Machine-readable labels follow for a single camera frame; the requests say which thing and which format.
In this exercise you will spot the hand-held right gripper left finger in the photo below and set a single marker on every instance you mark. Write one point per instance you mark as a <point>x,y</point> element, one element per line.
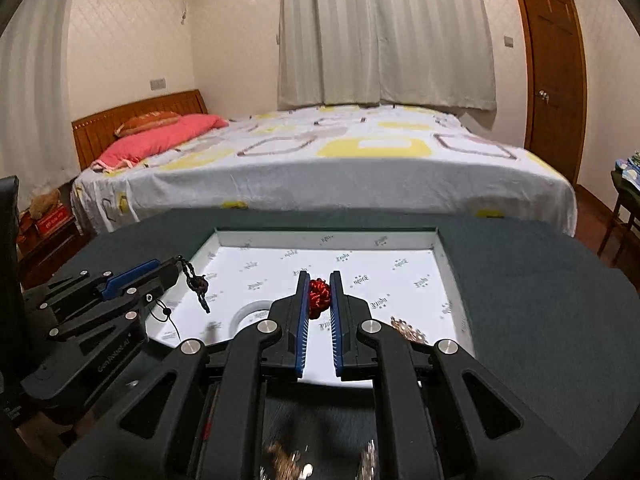
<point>301,320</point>

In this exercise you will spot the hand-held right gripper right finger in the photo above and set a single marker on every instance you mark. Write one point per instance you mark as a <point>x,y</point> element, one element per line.
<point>337,320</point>

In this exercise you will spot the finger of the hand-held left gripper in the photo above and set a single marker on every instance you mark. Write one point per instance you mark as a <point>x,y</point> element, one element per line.
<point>131,276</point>
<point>150,287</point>

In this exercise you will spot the green box with white lining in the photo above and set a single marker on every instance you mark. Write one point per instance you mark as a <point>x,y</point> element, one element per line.
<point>390,280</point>

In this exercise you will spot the blurred gold jewelry piece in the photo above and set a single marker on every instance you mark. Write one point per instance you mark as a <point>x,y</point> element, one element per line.
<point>285,460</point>

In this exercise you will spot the blurred silver jewelry piece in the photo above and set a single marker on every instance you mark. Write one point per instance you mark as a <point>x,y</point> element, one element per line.
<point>367,460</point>

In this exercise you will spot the white bangle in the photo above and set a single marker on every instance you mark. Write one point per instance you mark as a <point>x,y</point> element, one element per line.
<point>242,320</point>

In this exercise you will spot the rose gold brooch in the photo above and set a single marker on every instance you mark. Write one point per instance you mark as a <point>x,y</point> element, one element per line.
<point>409,332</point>

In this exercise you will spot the wooden nightstand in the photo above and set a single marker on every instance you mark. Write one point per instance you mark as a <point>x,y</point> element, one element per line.
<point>47,252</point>

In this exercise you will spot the red box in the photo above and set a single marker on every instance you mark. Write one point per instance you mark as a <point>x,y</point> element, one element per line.
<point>54,221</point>

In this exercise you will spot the brown bag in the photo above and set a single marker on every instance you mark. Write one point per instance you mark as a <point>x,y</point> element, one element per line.
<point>45,202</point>

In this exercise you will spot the pink pillow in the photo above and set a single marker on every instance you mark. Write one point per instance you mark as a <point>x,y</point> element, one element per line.
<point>155,137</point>

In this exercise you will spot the bed with patterned sheet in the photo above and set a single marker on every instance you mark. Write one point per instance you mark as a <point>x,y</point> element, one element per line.
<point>325,170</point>

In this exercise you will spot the orange pillow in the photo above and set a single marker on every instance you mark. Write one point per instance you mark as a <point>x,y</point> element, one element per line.
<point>147,122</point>

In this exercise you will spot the wooden headboard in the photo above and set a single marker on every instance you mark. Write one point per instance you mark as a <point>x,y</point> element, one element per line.
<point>145,105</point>

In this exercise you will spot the white side curtain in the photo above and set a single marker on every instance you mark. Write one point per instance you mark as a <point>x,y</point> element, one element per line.
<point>35,85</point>

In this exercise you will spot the white window curtain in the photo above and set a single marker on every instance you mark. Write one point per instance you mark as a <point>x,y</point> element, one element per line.
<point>385,30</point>

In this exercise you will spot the wooden chair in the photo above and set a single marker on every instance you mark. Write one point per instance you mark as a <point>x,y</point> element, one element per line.
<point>620,225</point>

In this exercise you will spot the metal door knob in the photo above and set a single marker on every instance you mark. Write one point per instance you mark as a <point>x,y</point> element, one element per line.
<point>544,96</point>

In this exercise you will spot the pile of folded cloths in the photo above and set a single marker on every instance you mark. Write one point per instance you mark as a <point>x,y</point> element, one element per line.
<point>629,175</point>

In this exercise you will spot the brown wooden door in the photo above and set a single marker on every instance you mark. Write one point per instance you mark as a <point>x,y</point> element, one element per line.
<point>555,60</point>

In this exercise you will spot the wall socket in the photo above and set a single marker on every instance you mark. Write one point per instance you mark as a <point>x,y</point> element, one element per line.
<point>157,83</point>

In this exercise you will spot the wall light switch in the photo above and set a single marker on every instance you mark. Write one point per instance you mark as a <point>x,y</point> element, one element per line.
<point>509,41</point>

